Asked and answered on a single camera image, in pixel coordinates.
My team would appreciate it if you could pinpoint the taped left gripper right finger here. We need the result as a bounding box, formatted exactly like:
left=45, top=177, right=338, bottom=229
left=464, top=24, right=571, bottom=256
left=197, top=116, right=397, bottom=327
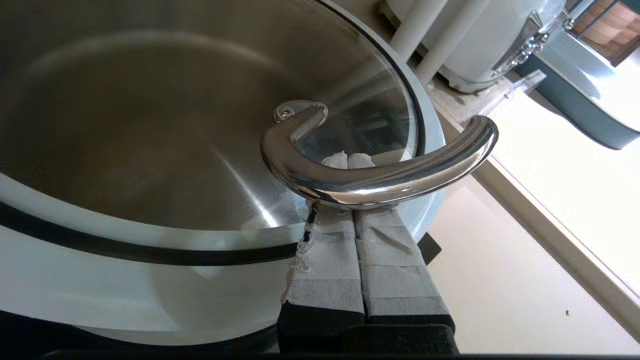
left=348, top=153, right=456, bottom=331

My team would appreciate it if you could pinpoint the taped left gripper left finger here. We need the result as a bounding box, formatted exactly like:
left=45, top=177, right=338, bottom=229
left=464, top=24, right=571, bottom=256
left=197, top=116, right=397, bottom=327
left=277, top=151, right=366, bottom=352

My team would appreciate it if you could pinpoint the glass lid with white rim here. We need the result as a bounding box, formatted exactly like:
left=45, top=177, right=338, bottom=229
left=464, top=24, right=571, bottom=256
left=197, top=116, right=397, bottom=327
left=0, top=0, right=501, bottom=333

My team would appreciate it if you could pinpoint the clear acrylic sign holder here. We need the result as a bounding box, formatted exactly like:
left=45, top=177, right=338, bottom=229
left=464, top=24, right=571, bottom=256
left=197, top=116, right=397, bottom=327
left=477, top=69, right=549, bottom=119

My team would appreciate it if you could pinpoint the white toaster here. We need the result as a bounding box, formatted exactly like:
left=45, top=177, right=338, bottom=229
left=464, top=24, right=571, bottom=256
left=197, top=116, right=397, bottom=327
left=387, top=0, right=572, bottom=95

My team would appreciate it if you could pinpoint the white support pole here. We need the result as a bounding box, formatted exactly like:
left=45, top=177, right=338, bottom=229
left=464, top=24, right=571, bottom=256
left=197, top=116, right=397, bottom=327
left=389, top=0, right=449, bottom=62
left=414, top=0, right=492, bottom=87

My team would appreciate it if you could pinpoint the grey blue furniture piece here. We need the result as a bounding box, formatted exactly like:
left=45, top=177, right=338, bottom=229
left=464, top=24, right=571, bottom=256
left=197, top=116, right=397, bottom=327
left=515, top=29, right=640, bottom=151

